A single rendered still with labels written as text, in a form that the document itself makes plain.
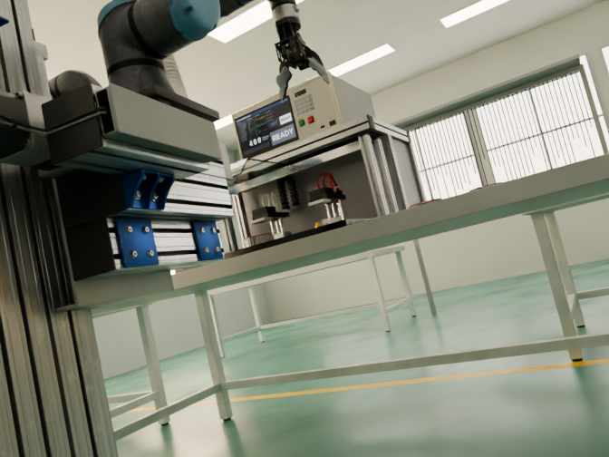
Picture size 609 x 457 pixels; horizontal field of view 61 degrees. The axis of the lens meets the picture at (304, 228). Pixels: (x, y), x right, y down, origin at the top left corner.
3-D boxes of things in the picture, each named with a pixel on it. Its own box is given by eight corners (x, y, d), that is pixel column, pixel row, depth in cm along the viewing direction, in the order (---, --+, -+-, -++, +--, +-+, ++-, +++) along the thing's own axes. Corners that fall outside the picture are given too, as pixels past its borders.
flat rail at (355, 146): (365, 147, 168) (363, 138, 168) (221, 198, 197) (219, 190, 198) (367, 147, 169) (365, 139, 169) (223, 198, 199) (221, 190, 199)
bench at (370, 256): (391, 332, 461) (372, 250, 468) (215, 359, 562) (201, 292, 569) (420, 314, 539) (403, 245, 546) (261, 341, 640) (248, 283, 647)
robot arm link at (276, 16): (277, 21, 151) (303, 10, 148) (281, 35, 151) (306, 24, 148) (267, 10, 144) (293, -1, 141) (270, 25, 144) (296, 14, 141)
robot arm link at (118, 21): (138, 88, 114) (126, 32, 116) (182, 64, 108) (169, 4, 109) (92, 75, 104) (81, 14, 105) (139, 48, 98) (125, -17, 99)
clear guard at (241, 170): (240, 174, 162) (236, 156, 162) (185, 195, 173) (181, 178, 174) (293, 179, 190) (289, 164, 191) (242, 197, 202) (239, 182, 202)
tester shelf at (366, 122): (371, 127, 167) (367, 114, 168) (213, 186, 200) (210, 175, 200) (411, 143, 206) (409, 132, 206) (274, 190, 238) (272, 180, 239)
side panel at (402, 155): (410, 222, 178) (388, 133, 181) (401, 224, 180) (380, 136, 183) (431, 220, 202) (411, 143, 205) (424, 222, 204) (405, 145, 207)
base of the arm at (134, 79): (151, 94, 96) (140, 45, 97) (90, 121, 101) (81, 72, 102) (196, 112, 110) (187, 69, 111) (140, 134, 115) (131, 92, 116)
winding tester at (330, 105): (342, 126, 175) (328, 70, 177) (242, 165, 196) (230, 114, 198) (382, 140, 209) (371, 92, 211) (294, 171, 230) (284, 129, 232)
